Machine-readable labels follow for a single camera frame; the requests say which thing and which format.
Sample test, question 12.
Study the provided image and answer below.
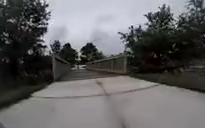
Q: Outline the grey bridge railing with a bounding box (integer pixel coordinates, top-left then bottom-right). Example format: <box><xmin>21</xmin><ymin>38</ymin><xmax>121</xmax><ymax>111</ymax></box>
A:
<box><xmin>85</xmin><ymin>53</ymin><xmax>129</xmax><ymax>75</ymax></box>
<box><xmin>51</xmin><ymin>54</ymin><xmax>72</xmax><ymax>82</ymax></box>

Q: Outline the cluster of dark trees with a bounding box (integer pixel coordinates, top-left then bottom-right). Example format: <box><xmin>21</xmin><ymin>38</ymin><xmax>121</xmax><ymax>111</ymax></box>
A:
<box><xmin>49</xmin><ymin>39</ymin><xmax>107</xmax><ymax>65</ymax></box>
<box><xmin>117</xmin><ymin>0</ymin><xmax>205</xmax><ymax>78</ymax></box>
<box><xmin>0</xmin><ymin>0</ymin><xmax>54</xmax><ymax>87</ymax></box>

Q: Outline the bridge deck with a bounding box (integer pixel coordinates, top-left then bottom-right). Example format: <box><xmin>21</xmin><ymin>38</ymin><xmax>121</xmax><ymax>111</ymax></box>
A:
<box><xmin>58</xmin><ymin>68</ymin><xmax>120</xmax><ymax>82</ymax></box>

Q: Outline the pale concrete path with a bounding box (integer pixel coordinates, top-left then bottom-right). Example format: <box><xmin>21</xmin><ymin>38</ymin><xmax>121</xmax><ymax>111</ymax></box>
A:
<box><xmin>0</xmin><ymin>75</ymin><xmax>205</xmax><ymax>128</ymax></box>

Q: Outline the grass strip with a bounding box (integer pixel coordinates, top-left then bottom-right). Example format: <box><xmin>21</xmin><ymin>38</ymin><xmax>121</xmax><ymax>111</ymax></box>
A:
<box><xmin>0</xmin><ymin>81</ymin><xmax>50</xmax><ymax>113</ymax></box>
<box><xmin>127</xmin><ymin>70</ymin><xmax>205</xmax><ymax>95</ymax></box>

